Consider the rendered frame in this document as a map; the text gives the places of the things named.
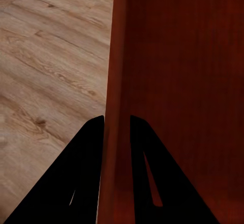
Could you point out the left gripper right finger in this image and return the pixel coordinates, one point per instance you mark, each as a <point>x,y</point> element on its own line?
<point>181,202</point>

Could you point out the storage box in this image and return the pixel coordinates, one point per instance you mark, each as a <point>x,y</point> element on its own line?
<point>179,65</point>

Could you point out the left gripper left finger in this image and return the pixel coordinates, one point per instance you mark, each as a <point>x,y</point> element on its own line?
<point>68,192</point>

